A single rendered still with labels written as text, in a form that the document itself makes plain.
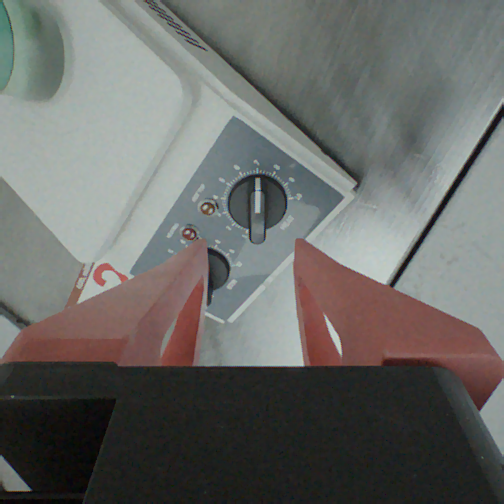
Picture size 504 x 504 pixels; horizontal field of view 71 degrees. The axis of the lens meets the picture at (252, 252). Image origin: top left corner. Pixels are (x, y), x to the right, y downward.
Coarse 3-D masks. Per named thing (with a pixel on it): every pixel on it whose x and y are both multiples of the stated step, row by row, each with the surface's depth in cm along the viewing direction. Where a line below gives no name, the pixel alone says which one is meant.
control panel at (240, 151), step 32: (224, 128) 17; (224, 160) 18; (256, 160) 18; (288, 160) 18; (192, 192) 19; (224, 192) 19; (288, 192) 19; (320, 192) 19; (160, 224) 20; (192, 224) 20; (224, 224) 20; (288, 224) 20; (160, 256) 21; (224, 256) 21; (256, 256) 21; (288, 256) 21; (224, 288) 22; (256, 288) 22; (224, 320) 24
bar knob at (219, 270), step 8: (208, 256) 21; (216, 256) 21; (216, 264) 21; (224, 264) 21; (216, 272) 21; (224, 272) 21; (208, 280) 21; (216, 280) 22; (224, 280) 22; (208, 288) 20; (216, 288) 22; (208, 296) 21; (208, 304) 21
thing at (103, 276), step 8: (96, 264) 27; (104, 264) 27; (96, 272) 28; (104, 272) 28; (112, 272) 28; (88, 280) 28; (96, 280) 28; (104, 280) 28; (112, 280) 28; (120, 280) 29; (88, 288) 28; (96, 288) 29; (104, 288) 29; (80, 296) 29; (88, 296) 29
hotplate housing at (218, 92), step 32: (128, 0) 17; (160, 32) 17; (192, 32) 21; (192, 64) 17; (224, 64) 20; (192, 96) 17; (224, 96) 16; (256, 96) 19; (192, 128) 17; (256, 128) 17; (288, 128) 19; (192, 160) 18; (320, 160) 18; (160, 192) 19; (352, 192) 20; (128, 224) 20; (320, 224) 20; (128, 256) 21
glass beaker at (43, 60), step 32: (0, 0) 14; (32, 0) 15; (0, 32) 14; (32, 32) 15; (64, 32) 16; (0, 64) 14; (32, 64) 15; (64, 64) 16; (0, 96) 15; (32, 96) 16
